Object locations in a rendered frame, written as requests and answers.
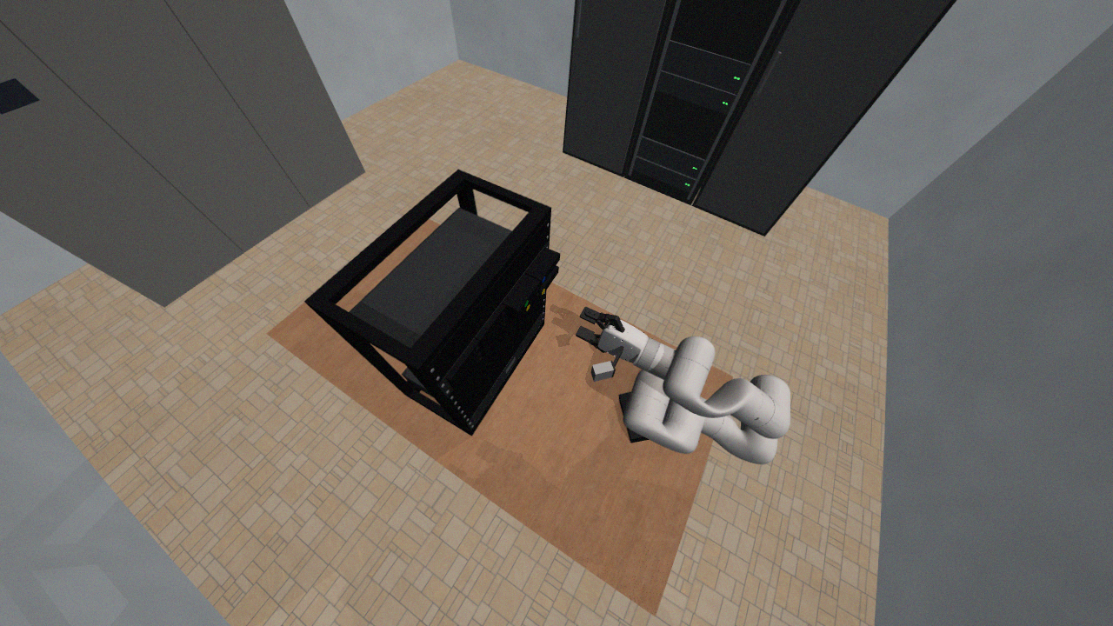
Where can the black equipment rack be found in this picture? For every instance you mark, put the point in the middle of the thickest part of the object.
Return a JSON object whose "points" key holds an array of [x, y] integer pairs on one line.
{"points": [[476, 342]]}

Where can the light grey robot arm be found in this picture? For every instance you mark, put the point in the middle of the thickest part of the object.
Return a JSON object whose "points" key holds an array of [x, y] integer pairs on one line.
{"points": [[677, 418]]}

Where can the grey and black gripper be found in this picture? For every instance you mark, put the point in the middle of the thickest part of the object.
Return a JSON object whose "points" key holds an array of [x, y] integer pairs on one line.
{"points": [[615, 334]]}

